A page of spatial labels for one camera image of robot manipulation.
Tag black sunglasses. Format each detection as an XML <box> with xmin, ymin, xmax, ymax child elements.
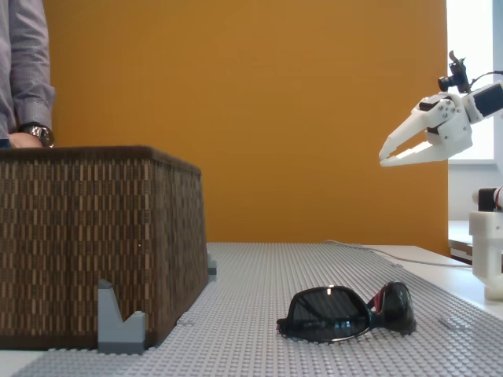
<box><xmin>276</xmin><ymin>280</ymin><xmax>418</xmax><ymax>345</ymax></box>

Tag brown woven bin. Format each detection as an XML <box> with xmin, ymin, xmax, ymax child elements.
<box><xmin>0</xmin><ymin>145</ymin><xmax>210</xmax><ymax>351</ymax></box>

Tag person's hand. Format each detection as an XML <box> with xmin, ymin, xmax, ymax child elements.
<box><xmin>7</xmin><ymin>131</ymin><xmax>44</xmax><ymax>150</ymax></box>

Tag clear small studded plate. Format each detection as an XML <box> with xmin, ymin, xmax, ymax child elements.
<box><xmin>437</xmin><ymin>315</ymin><xmax>469</xmax><ymax>331</ymax></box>

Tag grey studded baseplate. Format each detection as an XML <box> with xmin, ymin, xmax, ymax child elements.
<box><xmin>11</xmin><ymin>241</ymin><xmax>503</xmax><ymax>377</ymax></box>

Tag silver wristwatch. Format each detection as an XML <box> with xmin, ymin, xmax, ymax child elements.
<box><xmin>18</xmin><ymin>122</ymin><xmax>57</xmax><ymax>149</ymax></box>

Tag person's body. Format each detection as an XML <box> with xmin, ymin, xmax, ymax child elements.
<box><xmin>0</xmin><ymin>0</ymin><xmax>15</xmax><ymax>150</ymax></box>

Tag small black gripper camera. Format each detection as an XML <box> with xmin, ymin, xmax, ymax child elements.
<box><xmin>438</xmin><ymin>50</ymin><xmax>472</xmax><ymax>95</ymax></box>

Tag black camera cable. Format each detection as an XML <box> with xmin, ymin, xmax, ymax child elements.
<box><xmin>468</xmin><ymin>69</ymin><xmax>503</xmax><ymax>87</ymax></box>

